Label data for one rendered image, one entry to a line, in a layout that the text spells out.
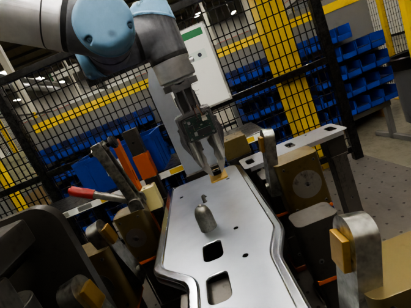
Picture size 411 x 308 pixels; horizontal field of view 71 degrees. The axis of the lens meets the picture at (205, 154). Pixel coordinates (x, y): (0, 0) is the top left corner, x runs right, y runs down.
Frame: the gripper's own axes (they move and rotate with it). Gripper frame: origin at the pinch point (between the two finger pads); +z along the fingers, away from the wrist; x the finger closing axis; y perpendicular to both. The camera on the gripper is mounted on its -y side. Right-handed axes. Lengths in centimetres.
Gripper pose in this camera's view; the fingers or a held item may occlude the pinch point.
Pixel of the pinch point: (214, 167)
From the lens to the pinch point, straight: 64.4
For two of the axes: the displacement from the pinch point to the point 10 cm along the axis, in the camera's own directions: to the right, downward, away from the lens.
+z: 3.7, 8.9, 2.5
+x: 9.3, -3.8, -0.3
